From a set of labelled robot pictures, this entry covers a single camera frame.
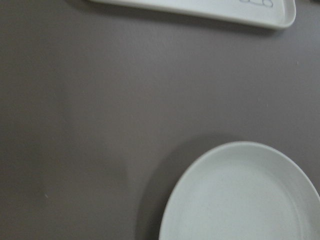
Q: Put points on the round cream plate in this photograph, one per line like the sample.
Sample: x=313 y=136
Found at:
x=242 y=191

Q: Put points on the cream rabbit serving tray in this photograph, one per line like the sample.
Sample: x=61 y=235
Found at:
x=270 y=14

